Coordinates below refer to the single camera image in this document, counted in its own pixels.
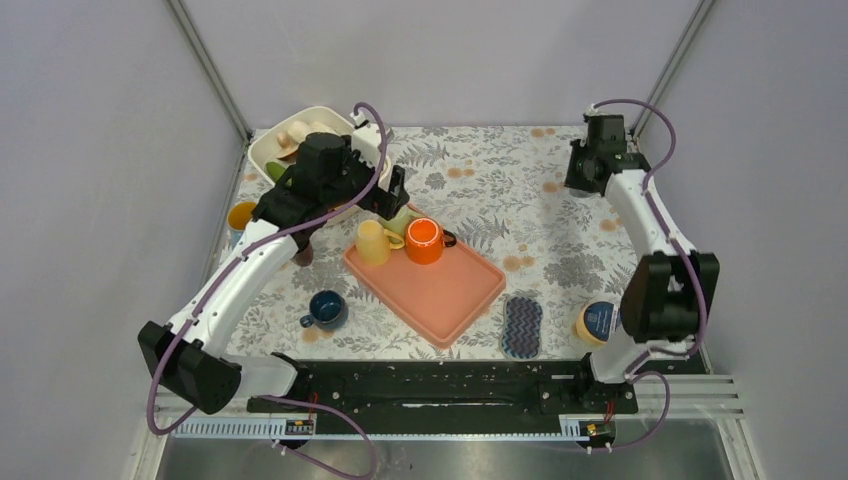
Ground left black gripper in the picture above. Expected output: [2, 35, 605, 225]
[323, 136, 409, 219]

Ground light green mug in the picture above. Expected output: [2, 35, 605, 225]
[378, 205, 421, 238]

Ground yellow mug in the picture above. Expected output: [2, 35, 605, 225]
[355, 220, 405, 267]

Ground orange mug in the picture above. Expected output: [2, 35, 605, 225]
[405, 217, 457, 265]

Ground dark brown small mug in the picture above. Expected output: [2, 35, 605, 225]
[292, 241, 314, 267]

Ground dark blue round mug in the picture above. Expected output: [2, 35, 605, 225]
[299, 290, 349, 332]

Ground blue striped mug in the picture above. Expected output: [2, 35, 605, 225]
[227, 201, 256, 248]

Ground grey blue small mug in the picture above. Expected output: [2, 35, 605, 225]
[568, 188, 600, 199]

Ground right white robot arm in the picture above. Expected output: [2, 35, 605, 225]
[565, 113, 720, 412]

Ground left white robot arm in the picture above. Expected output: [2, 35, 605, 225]
[138, 125, 409, 415]

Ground floral table mat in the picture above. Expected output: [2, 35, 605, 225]
[228, 127, 637, 360]

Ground salmon pink tray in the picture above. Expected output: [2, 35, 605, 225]
[343, 241, 506, 349]

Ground green toy bok choy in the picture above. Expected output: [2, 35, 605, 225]
[287, 121, 337, 144]

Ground toy mushroom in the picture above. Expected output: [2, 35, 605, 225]
[276, 132, 299, 161]

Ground green toy pea pod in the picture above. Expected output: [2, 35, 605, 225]
[265, 161, 287, 184]

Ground white square bowl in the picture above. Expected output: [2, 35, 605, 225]
[247, 106, 354, 185]

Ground tape roll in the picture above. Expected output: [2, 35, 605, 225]
[573, 300, 621, 346]

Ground blue zigzag sponge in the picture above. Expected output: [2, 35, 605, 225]
[500, 296, 543, 360]

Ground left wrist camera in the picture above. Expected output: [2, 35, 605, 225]
[351, 113, 386, 166]

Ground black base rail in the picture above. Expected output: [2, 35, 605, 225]
[247, 360, 638, 436]

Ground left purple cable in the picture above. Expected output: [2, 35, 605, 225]
[146, 101, 389, 480]

